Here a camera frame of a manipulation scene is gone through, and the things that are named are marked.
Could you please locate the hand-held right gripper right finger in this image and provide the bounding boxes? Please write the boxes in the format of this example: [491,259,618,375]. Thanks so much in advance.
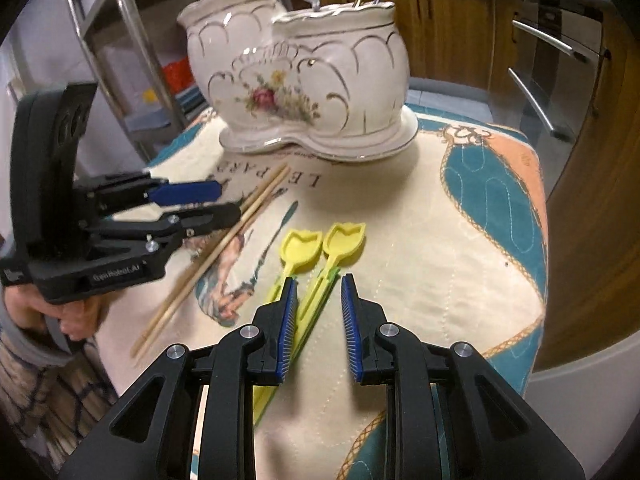
[340,275,586,480]

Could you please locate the wooden kitchen cabinets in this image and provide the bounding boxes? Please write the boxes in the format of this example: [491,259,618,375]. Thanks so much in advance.
[280,0,640,371]

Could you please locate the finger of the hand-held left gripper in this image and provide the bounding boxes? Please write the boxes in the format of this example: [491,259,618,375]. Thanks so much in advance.
[80,172,224,211]
[87,201,242,256]

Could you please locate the metal shelf rack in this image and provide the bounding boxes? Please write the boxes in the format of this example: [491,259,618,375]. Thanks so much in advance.
[65,0,293,133]

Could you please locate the stainless steel built-in oven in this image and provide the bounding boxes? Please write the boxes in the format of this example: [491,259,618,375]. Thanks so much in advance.
[507,0,613,143]

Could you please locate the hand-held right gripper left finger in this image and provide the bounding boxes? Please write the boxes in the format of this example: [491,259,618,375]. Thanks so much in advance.
[57,276,301,480]

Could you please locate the wooden chopstick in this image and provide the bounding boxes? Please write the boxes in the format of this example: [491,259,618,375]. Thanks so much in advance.
[130,162,290,361]
[135,167,292,361]

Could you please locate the white ceramic drip tray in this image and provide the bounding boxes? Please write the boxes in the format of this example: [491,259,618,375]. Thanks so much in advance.
[220,110,418,161]

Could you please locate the person's left hand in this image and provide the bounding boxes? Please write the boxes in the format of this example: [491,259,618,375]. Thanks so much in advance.
[2,287,98,341]

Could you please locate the printed quilted cloth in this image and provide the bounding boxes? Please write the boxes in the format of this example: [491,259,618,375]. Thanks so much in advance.
[97,90,548,480]

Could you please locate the white floral ceramic utensil holder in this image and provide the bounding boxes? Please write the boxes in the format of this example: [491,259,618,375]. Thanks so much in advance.
[177,0,413,143]

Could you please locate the blue plastic tray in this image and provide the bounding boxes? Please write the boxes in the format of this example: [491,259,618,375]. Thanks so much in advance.
[122,85,211,131]

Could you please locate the crumpled red plastic bag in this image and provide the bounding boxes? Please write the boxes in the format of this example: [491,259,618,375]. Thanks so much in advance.
[162,57,196,91]

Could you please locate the person's left forearm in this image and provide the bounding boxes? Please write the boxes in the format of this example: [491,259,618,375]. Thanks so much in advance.
[0,317,118,466]

